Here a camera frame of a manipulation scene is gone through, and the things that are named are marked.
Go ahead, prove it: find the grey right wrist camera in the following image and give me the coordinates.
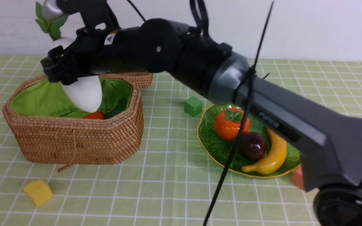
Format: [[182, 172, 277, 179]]
[[42, 0, 112, 30]]

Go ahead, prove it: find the yellow foam block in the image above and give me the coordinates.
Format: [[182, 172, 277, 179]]
[[23, 179, 53, 207]]

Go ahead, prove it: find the green leaf-shaped glass plate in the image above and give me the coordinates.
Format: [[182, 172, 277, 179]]
[[197, 104, 301, 179]]

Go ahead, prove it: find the white toy radish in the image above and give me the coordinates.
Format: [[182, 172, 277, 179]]
[[42, 0, 102, 113]]

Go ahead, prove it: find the orange toy carrot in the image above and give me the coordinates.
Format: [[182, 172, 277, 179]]
[[82, 98, 127, 120]]

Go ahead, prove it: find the black right zip tie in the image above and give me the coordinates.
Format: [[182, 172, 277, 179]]
[[203, 0, 275, 226]]

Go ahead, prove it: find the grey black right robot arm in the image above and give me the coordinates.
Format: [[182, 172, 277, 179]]
[[41, 18, 362, 226]]

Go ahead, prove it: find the orange toy persimmon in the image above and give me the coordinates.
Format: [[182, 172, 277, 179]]
[[214, 108, 244, 143]]

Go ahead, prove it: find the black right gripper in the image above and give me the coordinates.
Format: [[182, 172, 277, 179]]
[[41, 27, 106, 85]]

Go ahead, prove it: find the woven wicker basket green lining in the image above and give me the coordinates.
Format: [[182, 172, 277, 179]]
[[2, 75, 144, 166]]

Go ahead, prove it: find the green foam cube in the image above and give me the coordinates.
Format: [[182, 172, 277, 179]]
[[184, 96, 203, 117]]

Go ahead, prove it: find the purple toy mangosteen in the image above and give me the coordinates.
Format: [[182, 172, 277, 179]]
[[239, 132, 266, 162]]

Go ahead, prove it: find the orange foam cube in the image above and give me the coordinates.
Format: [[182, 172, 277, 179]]
[[291, 166, 304, 191]]

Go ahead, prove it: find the yellow toy banana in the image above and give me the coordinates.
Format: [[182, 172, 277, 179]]
[[241, 128, 287, 175]]

